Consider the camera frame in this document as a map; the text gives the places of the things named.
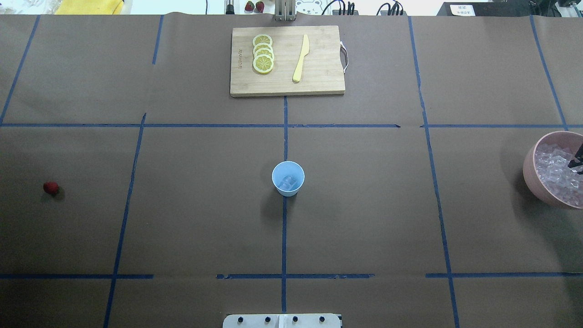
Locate red strawberry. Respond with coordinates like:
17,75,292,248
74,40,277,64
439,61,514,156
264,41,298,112
42,181,60,195

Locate ice cubes in bowl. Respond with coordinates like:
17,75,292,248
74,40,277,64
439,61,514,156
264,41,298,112
534,143,583,207

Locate light blue cup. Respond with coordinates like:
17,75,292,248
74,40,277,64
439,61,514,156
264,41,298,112
271,161,305,197

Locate ice cubes in cup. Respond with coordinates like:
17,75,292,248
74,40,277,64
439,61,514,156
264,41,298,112
277,176,298,192

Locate pink bowl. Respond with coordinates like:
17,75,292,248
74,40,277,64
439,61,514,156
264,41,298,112
522,131,582,210

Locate wooden cutting board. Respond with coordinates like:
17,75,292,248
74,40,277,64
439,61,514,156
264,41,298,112
230,26,346,97

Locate bear coaster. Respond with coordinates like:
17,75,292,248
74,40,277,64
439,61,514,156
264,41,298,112
295,0,325,15

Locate lemon slice four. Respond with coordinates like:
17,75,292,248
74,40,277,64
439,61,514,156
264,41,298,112
252,56,275,75

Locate lemon slice three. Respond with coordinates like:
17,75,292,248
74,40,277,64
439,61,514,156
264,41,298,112
254,48,275,60

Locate lemon slice one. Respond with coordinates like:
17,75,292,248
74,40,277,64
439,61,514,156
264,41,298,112
252,34,273,46

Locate lemon slice two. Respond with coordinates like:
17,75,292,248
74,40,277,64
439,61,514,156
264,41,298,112
253,43,273,56

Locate spare strawberry two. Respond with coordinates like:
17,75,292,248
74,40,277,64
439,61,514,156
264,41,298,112
255,1,265,13

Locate spare strawberry one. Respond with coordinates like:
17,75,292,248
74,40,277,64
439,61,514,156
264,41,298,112
244,0,256,12

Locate yellow cloth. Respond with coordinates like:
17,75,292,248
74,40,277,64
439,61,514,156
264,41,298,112
56,0,125,15

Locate clear plastic bag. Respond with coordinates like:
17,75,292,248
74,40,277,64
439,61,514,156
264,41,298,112
6,0,62,15

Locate aluminium frame post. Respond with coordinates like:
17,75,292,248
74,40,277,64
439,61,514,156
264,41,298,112
274,0,297,21

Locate white camera pole stand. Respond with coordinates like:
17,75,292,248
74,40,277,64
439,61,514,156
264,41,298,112
222,313,343,328

